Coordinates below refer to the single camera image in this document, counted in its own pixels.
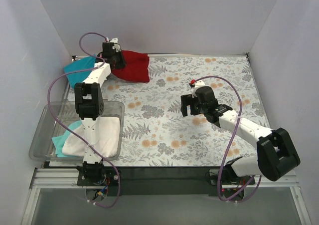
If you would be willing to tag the white t shirt in bin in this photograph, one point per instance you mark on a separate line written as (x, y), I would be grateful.
(109, 133)

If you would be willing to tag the clear plastic bin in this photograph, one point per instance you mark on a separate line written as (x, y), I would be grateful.
(42, 147)

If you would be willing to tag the dark red t shirt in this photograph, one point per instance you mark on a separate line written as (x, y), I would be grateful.
(136, 69)

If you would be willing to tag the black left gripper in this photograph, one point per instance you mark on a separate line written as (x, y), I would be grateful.
(119, 62)

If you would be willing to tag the aluminium frame rail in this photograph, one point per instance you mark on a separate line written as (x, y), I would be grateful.
(54, 198)

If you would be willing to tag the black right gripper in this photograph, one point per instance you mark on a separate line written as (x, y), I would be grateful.
(187, 106)

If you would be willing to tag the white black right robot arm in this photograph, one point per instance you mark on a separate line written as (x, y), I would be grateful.
(276, 153)

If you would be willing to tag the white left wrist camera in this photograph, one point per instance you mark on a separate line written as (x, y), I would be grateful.
(113, 43)

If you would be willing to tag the floral patterned table mat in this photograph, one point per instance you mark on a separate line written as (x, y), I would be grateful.
(156, 134)

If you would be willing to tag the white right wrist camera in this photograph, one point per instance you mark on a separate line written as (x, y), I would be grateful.
(196, 85)

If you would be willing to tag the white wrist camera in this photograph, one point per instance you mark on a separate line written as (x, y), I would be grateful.
(113, 43)
(196, 85)

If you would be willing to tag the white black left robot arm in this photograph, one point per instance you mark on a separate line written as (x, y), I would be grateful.
(89, 105)

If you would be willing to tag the light teal t shirt in bin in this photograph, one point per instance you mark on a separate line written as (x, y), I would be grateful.
(60, 140)

